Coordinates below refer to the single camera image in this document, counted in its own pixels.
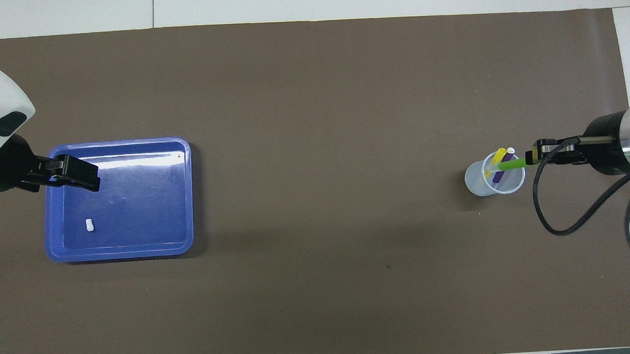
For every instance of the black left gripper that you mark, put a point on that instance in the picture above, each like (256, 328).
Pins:
(1, 166)

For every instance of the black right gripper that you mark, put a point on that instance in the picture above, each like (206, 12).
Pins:
(608, 156)

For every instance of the green marker pen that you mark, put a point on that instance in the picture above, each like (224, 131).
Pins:
(514, 164)

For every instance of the yellow marker pen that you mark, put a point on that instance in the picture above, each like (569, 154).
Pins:
(499, 156)

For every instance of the purple marker pen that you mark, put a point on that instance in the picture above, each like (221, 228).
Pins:
(501, 175)

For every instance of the blue plastic tray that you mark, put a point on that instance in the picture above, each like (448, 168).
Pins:
(134, 219)

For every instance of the small white pen cap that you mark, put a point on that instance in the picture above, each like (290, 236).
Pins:
(89, 225)

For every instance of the translucent plastic cup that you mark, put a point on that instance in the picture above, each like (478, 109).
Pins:
(474, 182)

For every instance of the brown table mat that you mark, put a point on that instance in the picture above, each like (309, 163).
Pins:
(312, 118)

